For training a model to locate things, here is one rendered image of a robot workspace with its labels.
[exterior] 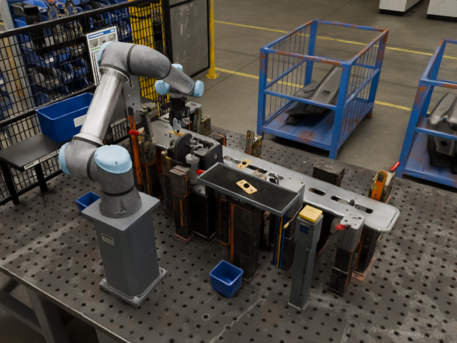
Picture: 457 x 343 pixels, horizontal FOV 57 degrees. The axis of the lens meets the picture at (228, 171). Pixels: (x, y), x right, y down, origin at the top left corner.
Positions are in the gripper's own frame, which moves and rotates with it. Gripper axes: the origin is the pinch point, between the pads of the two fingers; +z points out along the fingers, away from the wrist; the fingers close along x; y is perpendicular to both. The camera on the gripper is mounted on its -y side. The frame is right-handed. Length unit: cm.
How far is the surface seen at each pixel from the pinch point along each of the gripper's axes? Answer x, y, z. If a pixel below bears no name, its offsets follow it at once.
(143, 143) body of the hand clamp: -24.2, 0.5, -2.8
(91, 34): -2, -55, -42
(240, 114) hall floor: 211, -100, 102
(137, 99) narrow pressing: -0.8, -26.8, -11.1
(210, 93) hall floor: 239, -164, 101
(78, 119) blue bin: -33.0, -35.7, -9.2
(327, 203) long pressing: -10, 91, 2
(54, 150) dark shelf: -51, -33, -1
